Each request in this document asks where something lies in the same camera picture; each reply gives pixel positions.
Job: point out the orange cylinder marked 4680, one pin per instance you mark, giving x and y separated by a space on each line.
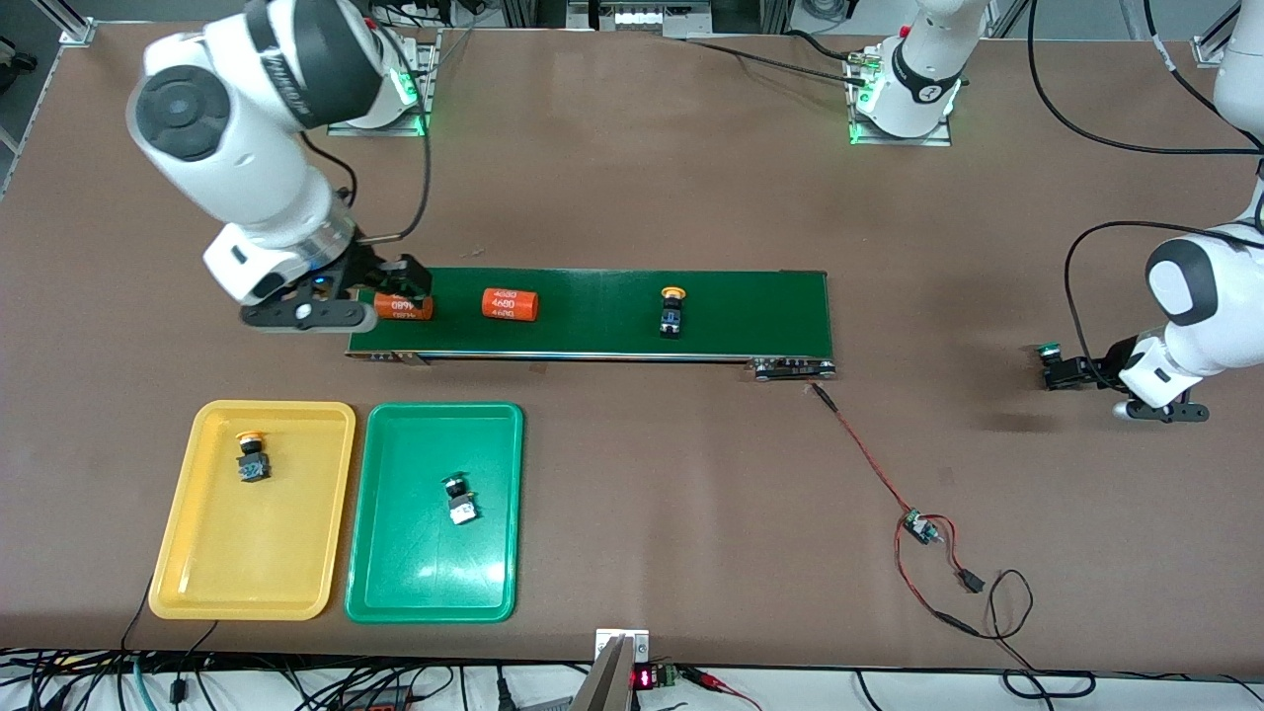
405 311
510 304

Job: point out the green-capped push button switch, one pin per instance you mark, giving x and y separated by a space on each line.
462 512
1057 373

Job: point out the yellow-capped push button switch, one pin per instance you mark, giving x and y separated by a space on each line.
255 469
671 321

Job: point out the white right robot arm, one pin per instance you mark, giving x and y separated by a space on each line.
247 99

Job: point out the green conveyor belt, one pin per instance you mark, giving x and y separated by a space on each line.
592 316

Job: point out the small controller circuit board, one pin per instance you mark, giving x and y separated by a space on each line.
923 529

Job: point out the yellow plastic tray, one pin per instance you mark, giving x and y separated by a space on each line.
257 553

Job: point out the black plug connector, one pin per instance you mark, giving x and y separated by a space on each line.
974 582

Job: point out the green plastic tray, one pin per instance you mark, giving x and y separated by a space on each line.
434 573

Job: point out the black round floor object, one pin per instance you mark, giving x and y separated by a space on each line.
15 61

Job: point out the red LED display module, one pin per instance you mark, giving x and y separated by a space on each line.
644 678

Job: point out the red clip lead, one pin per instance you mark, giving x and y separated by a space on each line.
721 683

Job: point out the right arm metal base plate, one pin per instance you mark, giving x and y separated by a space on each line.
420 123

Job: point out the metal table corner bracket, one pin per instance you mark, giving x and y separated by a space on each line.
77 32
1213 51

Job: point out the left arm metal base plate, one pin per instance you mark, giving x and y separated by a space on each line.
904 141

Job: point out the aluminium frame rack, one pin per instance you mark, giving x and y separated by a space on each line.
632 15

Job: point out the silver camera mount bracket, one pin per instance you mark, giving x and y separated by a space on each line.
622 647

